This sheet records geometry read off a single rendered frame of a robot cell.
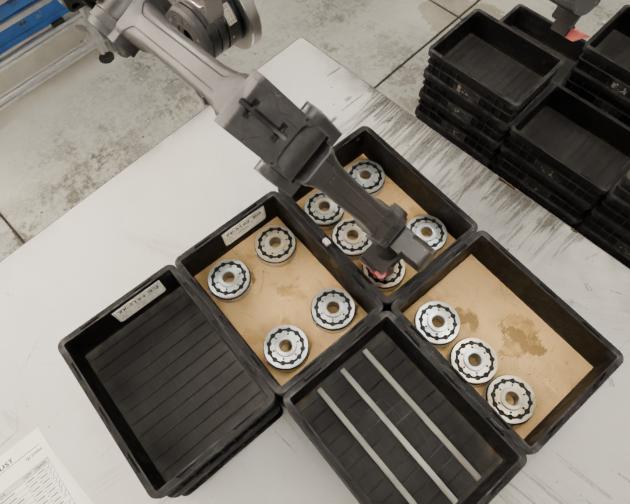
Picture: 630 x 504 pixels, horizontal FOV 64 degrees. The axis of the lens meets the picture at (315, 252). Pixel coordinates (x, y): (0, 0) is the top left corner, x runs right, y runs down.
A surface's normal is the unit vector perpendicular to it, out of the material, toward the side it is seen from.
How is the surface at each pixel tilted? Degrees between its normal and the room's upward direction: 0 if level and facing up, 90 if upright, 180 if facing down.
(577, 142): 0
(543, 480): 0
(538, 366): 0
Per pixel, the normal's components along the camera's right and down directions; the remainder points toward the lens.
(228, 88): -0.48, -0.27
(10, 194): -0.03, -0.42
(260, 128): 0.39, 0.44
